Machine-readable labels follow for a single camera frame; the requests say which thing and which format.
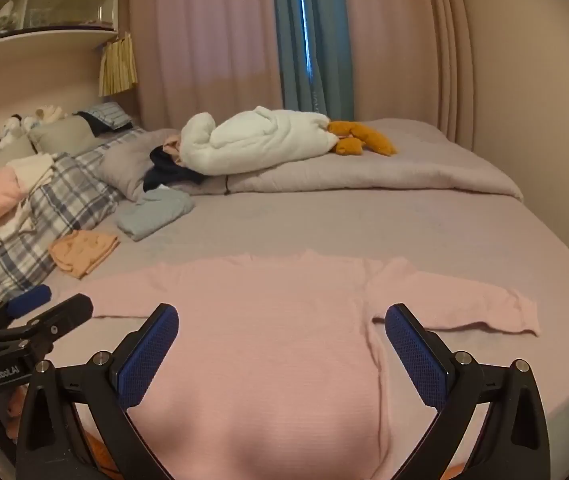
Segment pink knit sweater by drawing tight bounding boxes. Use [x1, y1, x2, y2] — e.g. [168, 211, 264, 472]
[59, 250, 540, 480]

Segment pink sheer curtain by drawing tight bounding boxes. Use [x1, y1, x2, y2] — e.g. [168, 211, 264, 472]
[129, 0, 285, 128]

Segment white cloth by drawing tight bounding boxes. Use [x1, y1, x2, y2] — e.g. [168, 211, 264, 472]
[0, 154, 56, 243]

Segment grey pillow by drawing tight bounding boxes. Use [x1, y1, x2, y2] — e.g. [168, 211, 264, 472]
[28, 116, 108, 157]

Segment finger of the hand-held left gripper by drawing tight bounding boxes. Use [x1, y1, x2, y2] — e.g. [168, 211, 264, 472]
[0, 293, 94, 357]
[0, 284, 53, 333]

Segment bed with mauve sheet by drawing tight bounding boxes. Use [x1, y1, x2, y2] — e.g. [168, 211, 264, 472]
[0, 117, 569, 480]

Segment plush toys on headboard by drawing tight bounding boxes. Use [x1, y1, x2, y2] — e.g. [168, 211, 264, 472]
[0, 105, 68, 150]

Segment dark navy garment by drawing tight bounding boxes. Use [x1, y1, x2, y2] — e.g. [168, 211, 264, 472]
[142, 146, 205, 192]

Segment white plush goose orange feet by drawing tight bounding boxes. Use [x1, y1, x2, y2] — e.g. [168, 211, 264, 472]
[179, 106, 398, 177]

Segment folded orange garment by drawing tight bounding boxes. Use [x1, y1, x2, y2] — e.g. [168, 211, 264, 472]
[48, 230, 121, 280]

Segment mauve duvet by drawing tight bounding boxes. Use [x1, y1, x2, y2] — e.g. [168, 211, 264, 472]
[99, 119, 524, 203]

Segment yellow hanging cloth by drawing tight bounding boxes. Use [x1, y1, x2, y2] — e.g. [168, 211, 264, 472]
[98, 32, 139, 98]

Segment folded grey-blue garment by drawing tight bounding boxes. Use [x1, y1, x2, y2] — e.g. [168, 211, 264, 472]
[116, 189, 195, 242]

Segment beige curtain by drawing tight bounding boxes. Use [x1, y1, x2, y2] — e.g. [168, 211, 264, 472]
[339, 0, 476, 151]

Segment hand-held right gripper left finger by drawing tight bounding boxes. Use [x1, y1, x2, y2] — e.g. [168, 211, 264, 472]
[16, 303, 180, 480]

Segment teal curtain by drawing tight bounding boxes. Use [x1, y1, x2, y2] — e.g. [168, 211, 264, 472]
[270, 0, 355, 121]

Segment striped blue pillow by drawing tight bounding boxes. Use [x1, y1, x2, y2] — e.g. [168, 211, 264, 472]
[77, 101, 134, 133]

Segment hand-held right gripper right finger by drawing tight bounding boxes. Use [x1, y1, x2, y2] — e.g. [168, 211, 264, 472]
[385, 303, 550, 480]

